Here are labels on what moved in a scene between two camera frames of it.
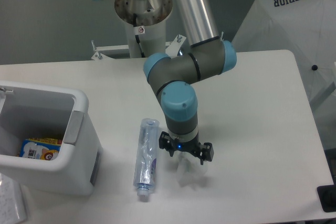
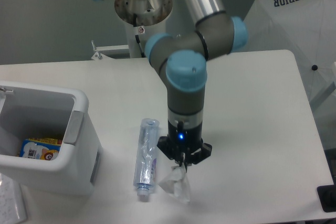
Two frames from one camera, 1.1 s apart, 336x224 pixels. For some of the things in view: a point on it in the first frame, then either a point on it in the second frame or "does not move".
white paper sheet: [13, 209] does not move
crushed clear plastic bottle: [146, 159] does not move
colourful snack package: [42, 148] does not move
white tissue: [190, 170] → [177, 183]
